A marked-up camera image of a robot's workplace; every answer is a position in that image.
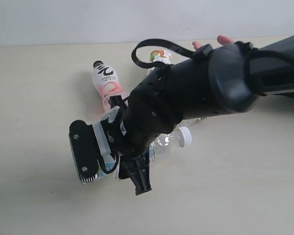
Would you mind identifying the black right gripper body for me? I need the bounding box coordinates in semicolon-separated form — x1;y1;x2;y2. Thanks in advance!
99;84;182;157

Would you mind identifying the pink peach soda bottle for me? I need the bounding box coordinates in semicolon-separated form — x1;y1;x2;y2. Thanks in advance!
92;60;126;112

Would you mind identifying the lime label drink bottle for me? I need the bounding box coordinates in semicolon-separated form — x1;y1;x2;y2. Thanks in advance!
79;126;193;185

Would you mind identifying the clear white label water bottle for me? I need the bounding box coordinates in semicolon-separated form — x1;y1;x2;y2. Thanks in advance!
180;117;206;126

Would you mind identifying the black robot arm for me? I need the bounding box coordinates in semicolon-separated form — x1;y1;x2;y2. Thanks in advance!
103;35;294;195

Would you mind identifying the open bare human hand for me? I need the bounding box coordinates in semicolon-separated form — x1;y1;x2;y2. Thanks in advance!
192;35;235;50

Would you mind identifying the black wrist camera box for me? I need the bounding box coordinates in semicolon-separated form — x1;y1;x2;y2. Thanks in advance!
69;120;101;184

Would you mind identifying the black flat cable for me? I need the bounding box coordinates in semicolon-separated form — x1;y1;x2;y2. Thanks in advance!
131;38;211;70

